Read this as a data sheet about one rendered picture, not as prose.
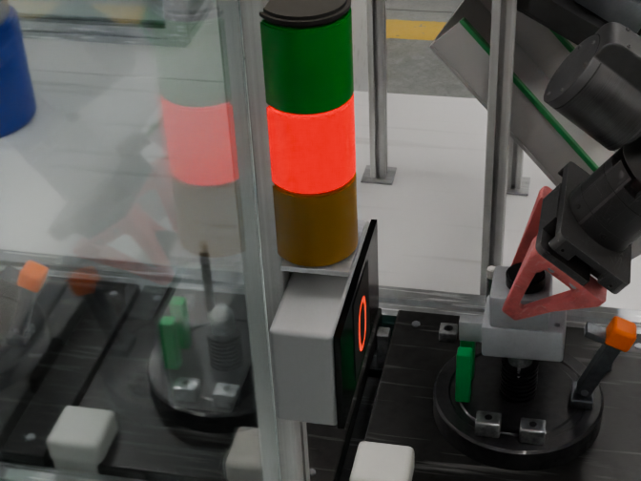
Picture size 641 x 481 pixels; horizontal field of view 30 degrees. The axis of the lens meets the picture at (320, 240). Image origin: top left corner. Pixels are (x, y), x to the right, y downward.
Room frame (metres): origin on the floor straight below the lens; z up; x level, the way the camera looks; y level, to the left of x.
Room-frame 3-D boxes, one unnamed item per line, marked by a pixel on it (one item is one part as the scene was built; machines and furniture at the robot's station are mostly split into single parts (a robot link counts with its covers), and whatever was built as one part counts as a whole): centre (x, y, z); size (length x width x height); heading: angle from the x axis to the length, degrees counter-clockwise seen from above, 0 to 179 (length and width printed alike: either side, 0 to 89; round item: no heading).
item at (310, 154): (0.58, 0.00, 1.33); 0.05 x 0.05 x 0.05
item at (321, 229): (0.58, 0.00, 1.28); 0.05 x 0.05 x 0.05
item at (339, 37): (0.58, 0.00, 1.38); 0.05 x 0.05 x 0.05
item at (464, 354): (0.74, -0.11, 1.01); 0.01 x 0.01 x 0.05; 76
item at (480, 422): (0.70, -0.13, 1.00); 0.02 x 0.01 x 0.02; 76
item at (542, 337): (0.74, -0.15, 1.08); 0.08 x 0.04 x 0.07; 75
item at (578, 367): (0.74, -0.16, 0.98); 0.14 x 0.14 x 0.02
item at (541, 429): (0.69, -0.16, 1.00); 0.02 x 0.01 x 0.02; 76
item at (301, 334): (0.58, 0.00, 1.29); 0.12 x 0.05 x 0.25; 166
